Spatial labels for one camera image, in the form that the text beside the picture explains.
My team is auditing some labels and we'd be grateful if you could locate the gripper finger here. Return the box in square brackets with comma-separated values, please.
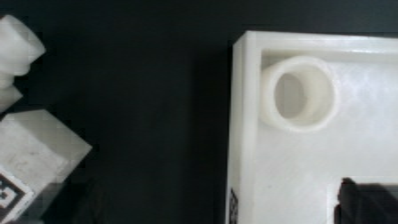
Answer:
[334, 178, 398, 224]

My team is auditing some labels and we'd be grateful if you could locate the white square tabletop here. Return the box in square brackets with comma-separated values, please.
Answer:
[226, 31, 398, 224]

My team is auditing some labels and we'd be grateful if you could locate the white table leg with tag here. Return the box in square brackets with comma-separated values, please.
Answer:
[0, 15, 91, 224]

